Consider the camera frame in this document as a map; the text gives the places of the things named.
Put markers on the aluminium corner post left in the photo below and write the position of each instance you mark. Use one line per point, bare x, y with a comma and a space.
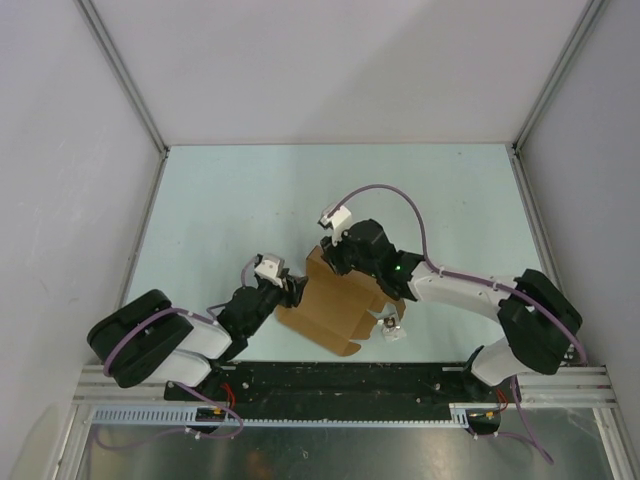
100, 32

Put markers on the aluminium corner post right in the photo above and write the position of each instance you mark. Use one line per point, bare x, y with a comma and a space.
580, 33

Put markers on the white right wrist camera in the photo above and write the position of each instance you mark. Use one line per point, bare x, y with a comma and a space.
337, 219

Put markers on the brown cardboard box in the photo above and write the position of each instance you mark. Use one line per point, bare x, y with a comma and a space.
339, 313

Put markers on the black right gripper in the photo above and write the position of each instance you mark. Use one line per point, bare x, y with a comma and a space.
332, 253

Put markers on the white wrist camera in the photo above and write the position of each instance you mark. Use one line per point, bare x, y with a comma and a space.
269, 267
337, 219

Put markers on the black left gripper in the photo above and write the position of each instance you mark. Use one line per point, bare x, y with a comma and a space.
295, 286

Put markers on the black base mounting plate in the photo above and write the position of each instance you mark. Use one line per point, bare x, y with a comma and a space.
250, 381

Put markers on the aluminium corner post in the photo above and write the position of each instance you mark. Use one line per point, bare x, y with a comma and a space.
100, 32
580, 33

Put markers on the small clear plastic packet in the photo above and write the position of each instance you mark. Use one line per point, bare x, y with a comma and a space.
391, 329

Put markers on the aluminium rail right side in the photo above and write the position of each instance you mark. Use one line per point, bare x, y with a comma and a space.
534, 218

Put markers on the grey slotted cable duct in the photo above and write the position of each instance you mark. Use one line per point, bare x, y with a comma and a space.
195, 417

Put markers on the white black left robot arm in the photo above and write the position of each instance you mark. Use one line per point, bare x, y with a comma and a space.
150, 339

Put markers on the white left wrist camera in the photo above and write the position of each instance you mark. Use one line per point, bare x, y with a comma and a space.
269, 267

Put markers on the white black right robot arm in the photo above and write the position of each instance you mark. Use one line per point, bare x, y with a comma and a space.
539, 324

